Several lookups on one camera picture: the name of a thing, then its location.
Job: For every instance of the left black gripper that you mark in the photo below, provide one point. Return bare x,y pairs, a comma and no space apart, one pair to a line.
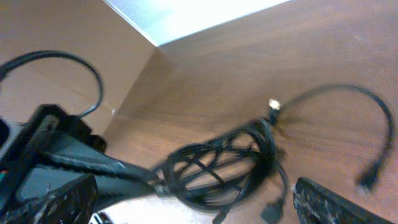
70,150

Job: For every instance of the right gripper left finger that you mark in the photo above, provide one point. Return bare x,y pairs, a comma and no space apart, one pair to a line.
73,202

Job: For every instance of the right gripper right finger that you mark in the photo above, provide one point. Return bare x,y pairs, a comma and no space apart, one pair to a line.
316,204

